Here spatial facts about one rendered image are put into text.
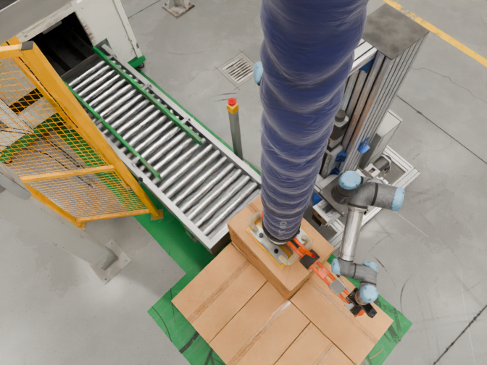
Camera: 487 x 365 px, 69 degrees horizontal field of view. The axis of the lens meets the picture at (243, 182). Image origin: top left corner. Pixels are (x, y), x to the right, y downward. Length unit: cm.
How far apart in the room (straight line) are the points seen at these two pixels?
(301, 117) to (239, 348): 194
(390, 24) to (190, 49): 318
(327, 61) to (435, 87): 378
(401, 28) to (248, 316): 196
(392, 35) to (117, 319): 290
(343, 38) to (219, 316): 218
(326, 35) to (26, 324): 344
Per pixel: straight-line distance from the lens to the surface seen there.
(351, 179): 218
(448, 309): 355
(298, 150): 112
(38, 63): 190
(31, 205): 236
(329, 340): 267
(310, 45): 79
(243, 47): 460
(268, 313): 264
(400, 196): 181
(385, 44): 174
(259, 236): 230
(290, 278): 227
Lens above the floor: 317
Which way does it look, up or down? 64 degrees down
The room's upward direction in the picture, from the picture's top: 6 degrees counter-clockwise
